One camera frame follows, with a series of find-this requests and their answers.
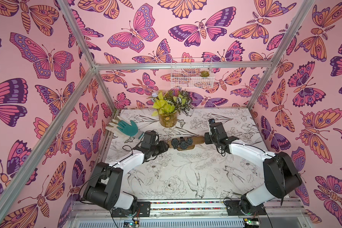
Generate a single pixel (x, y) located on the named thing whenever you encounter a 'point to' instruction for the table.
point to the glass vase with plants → (167, 105)
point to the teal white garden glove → (130, 128)
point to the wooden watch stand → (196, 140)
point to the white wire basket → (185, 73)
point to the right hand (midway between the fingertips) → (209, 133)
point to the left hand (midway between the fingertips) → (168, 145)
